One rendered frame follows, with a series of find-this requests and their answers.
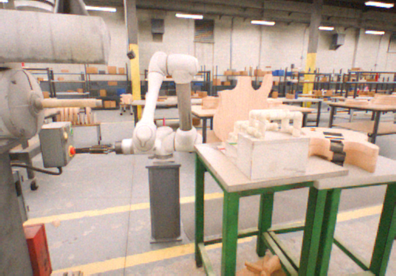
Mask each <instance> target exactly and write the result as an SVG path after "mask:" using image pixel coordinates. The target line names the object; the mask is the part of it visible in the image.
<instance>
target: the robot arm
mask: <svg viewBox="0 0 396 276"><path fill-rule="evenodd" d="M198 70H199V65H198V61H197V59H196V58H195V57H193V56H191V55H182V54H174V55H166V54H165V53H164V52H163V51H158V52H155V54H154V55H153V56H152V58H151V62H150V64H149V67H148V95H147V101H146V104H145V109H144V111H143V117H142V119H141V121H140V122H138V123H137V124H136V126H135V130H134V133H133V138H132V139H123V141H115V144H114V145H112V144H111V143H108V144H105V145H92V147H84V148H75V149H74V151H75V154H81V153H90V154H105V155H107V154H108V152H115V154H116V155H120V154H124V155H150V154H153V153H155V154H154V155H150V156H148V159H151V160H152V164H155V163H167V162H175V160H174V158H175V153H173V152H194V151H195V150H194V144H202V136H201V134H200V133H197V132H196V129H195V128H194V127H193V122H192V109H191V93H190V82H191V80H192V79H193V76H194V75H196V74H197V72H198ZM168 75H172V78H173V79H174V82H175V83H176V94H177V102H178V109H179V129H178V130H177V133H175V132H173V131H172V129H171V128H170V127H168V126H163V127H159V128H158V129H157V130H156V126H155V124H154V121H153V118H154V113H155V104H156V101H157V98H158V95H159V88H160V86H161V84H162V80H163V77H164V76H168Z"/></svg>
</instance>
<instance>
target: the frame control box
mask: <svg viewBox="0 0 396 276"><path fill-rule="evenodd" d="M70 123H71V122H70V121H58V122H51V123H49V124H47V125H43V127H42V129H41V130H40V132H39V144H40V148H41V152H42V157H43V168H58V170H59V171H58V172H51V171H47V170H45V169H40V168H36V167H32V166H31V165H26V164H19V163H12V167H14V166H15V167H20V168H27V169H31V170H33V171H36V172H43V173H46V174H49V175H61V174H62V167H64V166H66V165H67V164H69V163H70V160H72V159H73V157H74V156H75V155H76V154H74V155H72V153H71V152H70V149H71V148H72V147H74V141H73V134H71V129H73V127H71V128H70ZM71 124H72V123H71ZM63 126H66V131H65V132H64V131H63ZM66 133H67V138H66V137H65V134H66Z"/></svg>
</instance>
